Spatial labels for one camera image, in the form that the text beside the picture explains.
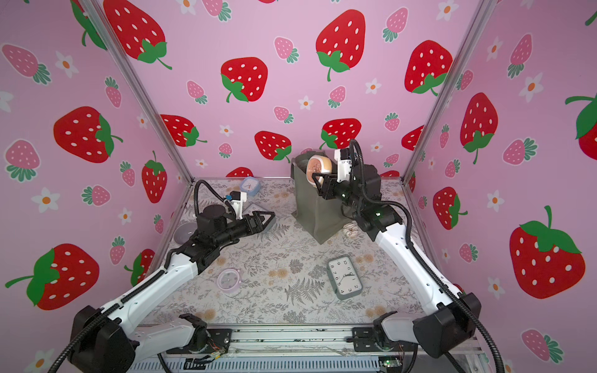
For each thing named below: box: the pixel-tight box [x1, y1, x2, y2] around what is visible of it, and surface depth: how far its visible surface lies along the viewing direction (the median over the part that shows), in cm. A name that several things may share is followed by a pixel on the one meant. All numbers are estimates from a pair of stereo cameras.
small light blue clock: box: [240, 176, 262, 197], surface depth 118 cm
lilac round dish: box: [173, 222, 198, 245], surface depth 98 cm
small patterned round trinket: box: [342, 220, 360, 238], surface depth 100 cm
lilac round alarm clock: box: [216, 267, 242, 294], surface depth 86 cm
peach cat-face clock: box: [306, 154, 333, 188], surface depth 69 cm
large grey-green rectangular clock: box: [326, 256, 364, 300], surface depth 86 cm
